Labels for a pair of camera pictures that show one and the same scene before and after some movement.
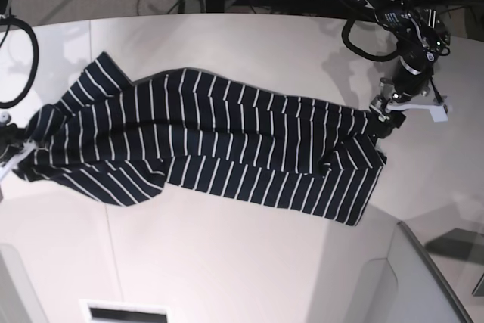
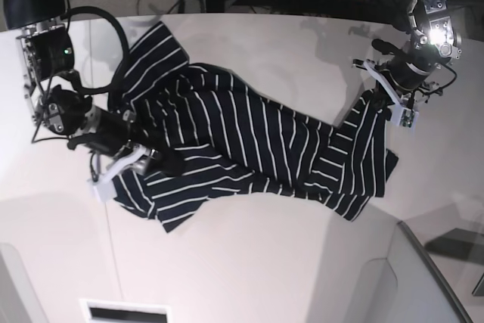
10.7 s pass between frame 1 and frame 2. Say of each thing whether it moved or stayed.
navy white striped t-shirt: moved
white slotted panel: stayed
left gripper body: moved
